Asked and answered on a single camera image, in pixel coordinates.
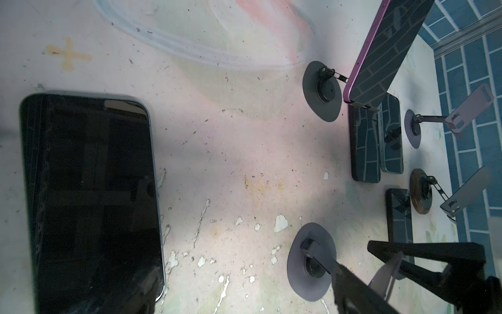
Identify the wooden base phone stand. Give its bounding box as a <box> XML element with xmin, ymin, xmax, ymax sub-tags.
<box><xmin>410</xmin><ymin>166</ymin><xmax>492</xmax><ymax>223</ymax></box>

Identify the purple metal phone stand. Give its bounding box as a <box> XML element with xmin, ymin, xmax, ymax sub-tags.
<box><xmin>404</xmin><ymin>83</ymin><xmax>494</xmax><ymax>149</ymax></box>

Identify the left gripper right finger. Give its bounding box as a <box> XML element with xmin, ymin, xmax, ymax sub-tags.
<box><xmin>367</xmin><ymin>241</ymin><xmax>501</xmax><ymax>313</ymax></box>

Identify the black back phone stand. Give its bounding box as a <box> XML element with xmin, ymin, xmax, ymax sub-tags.
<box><xmin>302</xmin><ymin>61</ymin><xmax>348</xmax><ymax>122</ymax></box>

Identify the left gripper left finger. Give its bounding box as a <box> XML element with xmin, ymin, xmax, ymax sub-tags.
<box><xmin>332</xmin><ymin>262</ymin><xmax>400</xmax><ymax>313</ymax></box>

